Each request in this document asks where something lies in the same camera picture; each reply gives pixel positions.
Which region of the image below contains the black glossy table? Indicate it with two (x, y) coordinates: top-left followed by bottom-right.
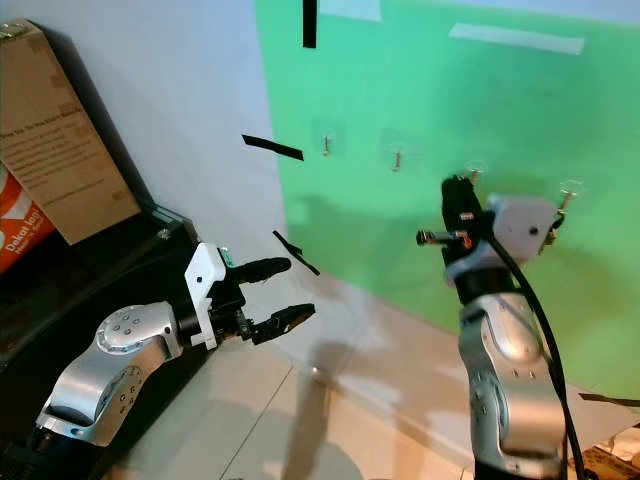
(0, 204), (213, 403)

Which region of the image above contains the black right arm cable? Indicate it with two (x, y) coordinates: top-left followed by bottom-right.
(488, 234), (589, 480)

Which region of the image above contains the clear adhesive wall hook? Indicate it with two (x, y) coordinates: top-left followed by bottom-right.
(384, 135), (415, 173)
(462, 158), (491, 184)
(557, 178), (587, 211)
(313, 121), (346, 159)

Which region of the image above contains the green backdrop sheet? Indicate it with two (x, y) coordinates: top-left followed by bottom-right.
(252, 0), (640, 403)

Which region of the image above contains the brown printed cardboard box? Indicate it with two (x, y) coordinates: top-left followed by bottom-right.
(0, 18), (144, 247)

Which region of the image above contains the black tape strip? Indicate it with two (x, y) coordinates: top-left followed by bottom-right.
(301, 0), (319, 50)
(241, 133), (305, 163)
(271, 229), (322, 277)
(577, 392), (640, 408)

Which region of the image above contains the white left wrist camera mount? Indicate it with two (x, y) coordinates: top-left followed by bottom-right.
(183, 243), (229, 351)

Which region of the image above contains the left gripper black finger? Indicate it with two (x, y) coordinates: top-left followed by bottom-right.
(253, 303), (316, 347)
(232, 257), (291, 284)

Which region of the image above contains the orange and white bag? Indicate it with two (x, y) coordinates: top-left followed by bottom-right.
(0, 170), (58, 272)

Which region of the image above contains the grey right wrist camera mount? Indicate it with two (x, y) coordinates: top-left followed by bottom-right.
(445, 192), (562, 286)

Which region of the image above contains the white tape strip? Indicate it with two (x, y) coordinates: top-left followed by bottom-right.
(448, 22), (587, 57)

